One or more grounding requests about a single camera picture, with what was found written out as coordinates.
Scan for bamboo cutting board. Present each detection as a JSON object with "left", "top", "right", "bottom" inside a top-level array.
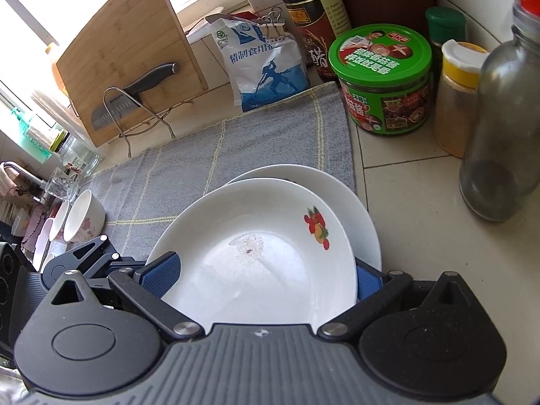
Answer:
[{"left": 53, "top": 0, "right": 209, "bottom": 148}]

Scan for green lid sauce jar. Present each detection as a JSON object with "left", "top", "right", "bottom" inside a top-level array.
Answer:
[{"left": 328, "top": 24, "right": 435, "bottom": 136}]

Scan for metal faucet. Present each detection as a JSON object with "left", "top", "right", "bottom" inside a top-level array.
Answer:
[{"left": 0, "top": 161, "right": 51, "bottom": 203}]

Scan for green lid spice bottle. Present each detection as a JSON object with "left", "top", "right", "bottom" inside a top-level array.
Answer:
[{"left": 424, "top": 6, "right": 467, "bottom": 57}]

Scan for white bowl pink flowers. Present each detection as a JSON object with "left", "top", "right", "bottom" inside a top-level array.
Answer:
[
  {"left": 63, "top": 189, "right": 106, "bottom": 243},
  {"left": 48, "top": 200, "right": 70, "bottom": 241}
]

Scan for metal binder clip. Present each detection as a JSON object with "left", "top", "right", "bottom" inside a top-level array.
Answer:
[{"left": 259, "top": 8, "right": 288, "bottom": 36}]

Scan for grey glass bottle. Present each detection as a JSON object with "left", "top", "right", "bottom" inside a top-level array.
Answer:
[{"left": 459, "top": 0, "right": 540, "bottom": 222}]

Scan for pink cloth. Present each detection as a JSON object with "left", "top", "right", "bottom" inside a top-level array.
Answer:
[{"left": 0, "top": 162, "right": 22, "bottom": 197}]

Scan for yellow spice jar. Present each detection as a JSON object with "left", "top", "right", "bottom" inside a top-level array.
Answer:
[{"left": 434, "top": 39, "right": 490, "bottom": 159}]

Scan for tall clear plastic roll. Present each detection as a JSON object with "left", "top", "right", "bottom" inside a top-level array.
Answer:
[{"left": 31, "top": 88, "right": 81, "bottom": 136}]

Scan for large white flowered plate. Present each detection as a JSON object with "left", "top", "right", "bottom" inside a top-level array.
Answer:
[{"left": 225, "top": 164, "right": 382, "bottom": 273}]

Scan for grey blue printed towel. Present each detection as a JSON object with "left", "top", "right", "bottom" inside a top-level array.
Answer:
[{"left": 82, "top": 80, "right": 357, "bottom": 271}]

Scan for metal wire rack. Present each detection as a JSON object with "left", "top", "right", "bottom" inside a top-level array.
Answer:
[{"left": 102, "top": 86, "right": 199, "bottom": 159}]

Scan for small deep white plate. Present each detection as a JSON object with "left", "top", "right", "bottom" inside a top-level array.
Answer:
[{"left": 143, "top": 177, "right": 358, "bottom": 332}]

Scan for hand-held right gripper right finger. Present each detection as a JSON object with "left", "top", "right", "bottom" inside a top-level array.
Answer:
[{"left": 317, "top": 262, "right": 490, "bottom": 340}]

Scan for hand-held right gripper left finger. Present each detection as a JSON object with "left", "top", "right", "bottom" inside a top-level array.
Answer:
[{"left": 50, "top": 251, "right": 204, "bottom": 342}]

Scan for clear drinking glass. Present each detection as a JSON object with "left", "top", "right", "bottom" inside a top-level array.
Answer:
[{"left": 44, "top": 168, "right": 83, "bottom": 201}]

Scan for white blue salt bag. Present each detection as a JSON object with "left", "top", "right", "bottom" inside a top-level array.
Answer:
[{"left": 205, "top": 12, "right": 311, "bottom": 114}]

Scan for green dish soap bottle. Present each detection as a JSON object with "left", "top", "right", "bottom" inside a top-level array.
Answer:
[{"left": 8, "top": 105, "right": 43, "bottom": 144}]

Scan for dark vinegar bottle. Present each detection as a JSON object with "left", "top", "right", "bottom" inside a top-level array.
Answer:
[{"left": 276, "top": 0, "right": 353, "bottom": 83}]

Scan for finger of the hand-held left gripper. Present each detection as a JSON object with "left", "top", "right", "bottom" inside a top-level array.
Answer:
[{"left": 59, "top": 236, "right": 146, "bottom": 281}]

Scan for kitchen knife black handle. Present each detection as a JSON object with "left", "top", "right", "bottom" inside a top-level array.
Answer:
[{"left": 90, "top": 62, "right": 182, "bottom": 131}]

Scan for glass jar with label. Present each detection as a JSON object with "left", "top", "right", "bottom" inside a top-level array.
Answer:
[{"left": 51, "top": 129, "right": 101, "bottom": 178}]

